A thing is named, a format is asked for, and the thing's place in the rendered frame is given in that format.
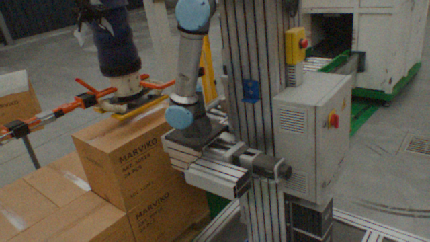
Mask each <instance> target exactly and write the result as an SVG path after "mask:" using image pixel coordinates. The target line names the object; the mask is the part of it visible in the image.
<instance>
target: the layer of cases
mask: <svg viewBox="0 0 430 242"><path fill-rule="evenodd" d="M207 207H208V199H206V193H205V190H203V189H201V188H198V187H196V186H193V185H191V184H188V183H187V182H186V179H184V178H182V177H181V176H179V177H176V178H175V179H174V180H172V181H171V182H170V183H169V184H167V185H166V186H165V187H163V188H161V189H160V190H159V191H158V192H156V193H154V194H153V195H152V196H149V197H148V198H147V199H145V200H144V201H142V202H141V203H140V204H138V206H136V207H135V208H133V209H132V210H131V211H129V212H127V213H125V212H124V211H123V210H121V209H119V208H118V207H117V206H115V205H113V204H112V203H111V202H110V201H109V200H107V199H105V198H104V197H103V196H100V195H99V194H97V193H96V192H94V191H93V190H92V189H91V188H90V186H89V182H88V181H87V177H86V175H85V171H84V169H83V166H82V163H81V160H80V158H79V155H78V153H77V152H76V151H75V152H72V153H70V154H68V155H66V156H64V157H62V158H60V159H57V160H56V161H53V162H51V163H49V164H47V165H45V166H43V167H41V168H40V169H38V170H36V171H34V172H32V173H31V174H29V175H26V176H24V177H22V178H20V179H18V180H16V181H14V182H11V183H10V184H7V185H6V186H5V187H3V188H1V189H0V242H168V241H169V240H170V239H172V238H173V237H174V236H175V235H176V234H178V232H179V231H181V230H182V229H183V228H184V227H186V226H187V225H188V224H189V223H190V222H191V221H192V220H193V219H195V218H196V217H197V216H198V215H199V214H201V213H202V212H203V211H204V210H205V209H206V208H207Z"/></svg>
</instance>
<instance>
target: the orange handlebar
mask: <svg viewBox="0 0 430 242"><path fill-rule="evenodd" d="M149 77H150V75H149V74H148V73H143V74H141V75H140V80H141V81H140V82H139V83H140V85H142V86H145V87H151V88H154V89H157V90H163V89H164V88H166V87H168V86H170V85H173V84H175V79H173V80H170V81H168V82H166V83H164V84H162V85H158V84H154V83H149V82H145V81H142V80H144V79H147V78H149ZM110 88H112V86H111V87H108V88H105V89H102V90H101V91H100V93H101V92H102V91H103V93H101V94H99V95H96V97H97V99H99V98H102V97H105V96H107V95H109V94H111V93H114V92H116V91H117V88H116V87H114V88H112V89H110ZM106 89H109V90H107V91H106ZM80 106H82V103H81V102H79V103H78V101H73V102H71V103H65V104H63V105H61V106H59V108H55V109H53V110H51V111H53V112H55V111H58V110H61V109H63V110H64V113H65V114H66V113H68V112H71V111H73V110H74V109H75V108H78V107H80ZM36 118H37V117H35V116H34V117H33V118H30V119H27V120H26V122H27V123H30V122H32V121H34V120H35V119H36ZM39 123H42V122H41V119H39V120H38V121H36V122H34V123H32V124H30V125H28V127H31V126H34V125H37V124H39ZM1 134H2V135H4V134H7V131H5V130H2V131H1Z"/></svg>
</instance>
